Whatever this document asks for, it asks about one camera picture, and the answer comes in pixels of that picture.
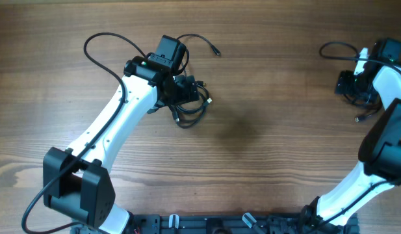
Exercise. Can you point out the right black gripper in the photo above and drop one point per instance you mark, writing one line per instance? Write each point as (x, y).
(344, 82)

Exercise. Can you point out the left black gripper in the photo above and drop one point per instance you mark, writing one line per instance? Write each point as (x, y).
(184, 96)

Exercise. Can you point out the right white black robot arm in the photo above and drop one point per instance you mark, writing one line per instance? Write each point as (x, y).
(374, 85)

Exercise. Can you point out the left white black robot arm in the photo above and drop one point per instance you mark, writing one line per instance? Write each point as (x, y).
(77, 180)

